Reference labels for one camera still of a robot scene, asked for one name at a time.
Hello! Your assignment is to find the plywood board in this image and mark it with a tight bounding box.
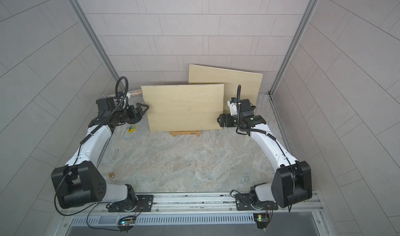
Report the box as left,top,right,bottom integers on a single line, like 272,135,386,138
189,64,263,113
142,84,225,132

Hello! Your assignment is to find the wooden easel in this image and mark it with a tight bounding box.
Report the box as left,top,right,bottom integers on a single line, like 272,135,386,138
170,130,201,137

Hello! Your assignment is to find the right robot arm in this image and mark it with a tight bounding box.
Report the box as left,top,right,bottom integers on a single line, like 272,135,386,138
217,85,313,210

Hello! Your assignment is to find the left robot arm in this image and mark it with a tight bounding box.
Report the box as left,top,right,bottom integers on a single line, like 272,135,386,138
51,76,149,212

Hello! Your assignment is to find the small yellow toy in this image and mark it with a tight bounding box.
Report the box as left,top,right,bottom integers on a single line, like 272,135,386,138
128,125,136,133

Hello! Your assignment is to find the glitter microphone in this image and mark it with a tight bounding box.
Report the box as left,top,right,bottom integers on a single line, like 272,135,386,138
106,89,143,98

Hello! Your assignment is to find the right circuit board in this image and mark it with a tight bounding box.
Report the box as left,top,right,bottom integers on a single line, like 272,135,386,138
253,213,271,229

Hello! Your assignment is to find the circuit board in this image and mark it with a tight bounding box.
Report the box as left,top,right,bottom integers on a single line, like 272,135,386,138
253,213,271,229
117,216,136,233

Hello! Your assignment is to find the left circuit board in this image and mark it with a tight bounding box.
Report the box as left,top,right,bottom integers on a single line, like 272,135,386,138
117,216,136,233

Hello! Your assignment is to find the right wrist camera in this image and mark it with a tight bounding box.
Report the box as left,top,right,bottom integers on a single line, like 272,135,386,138
227,97,238,116

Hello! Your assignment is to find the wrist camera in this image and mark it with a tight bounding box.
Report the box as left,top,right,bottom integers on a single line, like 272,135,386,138
227,97,238,116
115,92,131,109

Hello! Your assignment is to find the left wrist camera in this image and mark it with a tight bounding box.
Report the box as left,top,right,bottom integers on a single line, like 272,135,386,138
115,92,131,109

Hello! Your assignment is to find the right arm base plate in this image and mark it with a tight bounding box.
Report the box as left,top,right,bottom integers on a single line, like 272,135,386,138
233,193,278,211

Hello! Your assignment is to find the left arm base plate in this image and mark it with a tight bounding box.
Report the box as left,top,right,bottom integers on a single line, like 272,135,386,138
106,195,154,213

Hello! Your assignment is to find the aluminium mounting rail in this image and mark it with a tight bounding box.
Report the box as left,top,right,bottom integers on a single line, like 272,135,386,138
49,191,332,236

